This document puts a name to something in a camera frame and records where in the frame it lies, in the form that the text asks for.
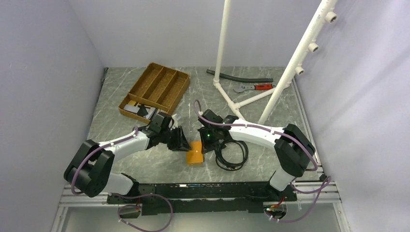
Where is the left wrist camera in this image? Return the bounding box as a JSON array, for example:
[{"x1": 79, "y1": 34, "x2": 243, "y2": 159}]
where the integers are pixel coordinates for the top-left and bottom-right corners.
[{"x1": 171, "y1": 114, "x2": 181, "y2": 129}]

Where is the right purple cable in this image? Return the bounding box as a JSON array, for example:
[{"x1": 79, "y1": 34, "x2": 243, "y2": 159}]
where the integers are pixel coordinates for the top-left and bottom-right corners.
[{"x1": 193, "y1": 99, "x2": 332, "y2": 224}]

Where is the orange card holder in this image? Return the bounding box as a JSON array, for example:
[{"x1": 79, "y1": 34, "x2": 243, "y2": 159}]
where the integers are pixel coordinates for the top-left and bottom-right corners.
[{"x1": 186, "y1": 141, "x2": 204, "y2": 165}]

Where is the aluminium rail frame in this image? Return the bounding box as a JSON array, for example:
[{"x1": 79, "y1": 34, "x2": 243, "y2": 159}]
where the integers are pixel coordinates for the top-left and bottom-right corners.
[{"x1": 51, "y1": 80, "x2": 350, "y2": 232}]

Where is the coiled black cable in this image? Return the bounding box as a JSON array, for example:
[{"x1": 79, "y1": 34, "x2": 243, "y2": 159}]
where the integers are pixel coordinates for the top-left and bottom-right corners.
[{"x1": 214, "y1": 137, "x2": 249, "y2": 171}]

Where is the purple cable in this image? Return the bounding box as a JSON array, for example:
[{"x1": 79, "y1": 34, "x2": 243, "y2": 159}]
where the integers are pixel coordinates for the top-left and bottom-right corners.
[
  {"x1": 193, "y1": 99, "x2": 332, "y2": 224},
  {"x1": 70, "y1": 126, "x2": 174, "y2": 232}
]

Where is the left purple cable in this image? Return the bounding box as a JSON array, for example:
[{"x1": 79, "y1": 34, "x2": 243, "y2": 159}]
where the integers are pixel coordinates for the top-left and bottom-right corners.
[{"x1": 70, "y1": 126, "x2": 174, "y2": 232}]

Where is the white PVC pipe frame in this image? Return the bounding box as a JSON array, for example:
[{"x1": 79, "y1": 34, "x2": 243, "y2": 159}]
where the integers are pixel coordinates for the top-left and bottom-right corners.
[{"x1": 211, "y1": 0, "x2": 338, "y2": 125}]

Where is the woven brown organizer tray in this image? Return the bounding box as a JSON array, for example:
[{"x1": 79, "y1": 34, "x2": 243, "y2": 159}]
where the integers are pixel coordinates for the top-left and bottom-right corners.
[{"x1": 118, "y1": 62, "x2": 190, "y2": 123}]

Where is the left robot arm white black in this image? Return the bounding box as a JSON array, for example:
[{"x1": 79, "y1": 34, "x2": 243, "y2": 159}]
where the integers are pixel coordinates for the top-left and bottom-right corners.
[{"x1": 63, "y1": 113, "x2": 191, "y2": 203}]

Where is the black foam tube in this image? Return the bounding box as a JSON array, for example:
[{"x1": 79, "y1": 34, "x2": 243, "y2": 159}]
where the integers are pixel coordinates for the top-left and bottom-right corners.
[{"x1": 219, "y1": 73, "x2": 274, "y2": 83}]

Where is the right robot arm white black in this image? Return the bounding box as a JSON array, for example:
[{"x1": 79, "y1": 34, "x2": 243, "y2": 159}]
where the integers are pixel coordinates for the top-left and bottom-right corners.
[{"x1": 197, "y1": 110, "x2": 318, "y2": 201}]

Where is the white card stack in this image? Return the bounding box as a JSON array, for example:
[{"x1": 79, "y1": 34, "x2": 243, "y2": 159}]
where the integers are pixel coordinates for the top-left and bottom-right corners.
[{"x1": 124, "y1": 100, "x2": 158, "y2": 120}]

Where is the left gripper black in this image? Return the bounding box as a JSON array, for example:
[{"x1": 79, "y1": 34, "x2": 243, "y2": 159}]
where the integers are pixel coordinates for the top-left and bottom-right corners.
[{"x1": 160, "y1": 125, "x2": 191, "y2": 152}]

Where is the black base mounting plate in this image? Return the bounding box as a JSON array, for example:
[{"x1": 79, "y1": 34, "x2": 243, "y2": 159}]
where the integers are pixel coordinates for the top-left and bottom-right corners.
[{"x1": 106, "y1": 182, "x2": 297, "y2": 216}]

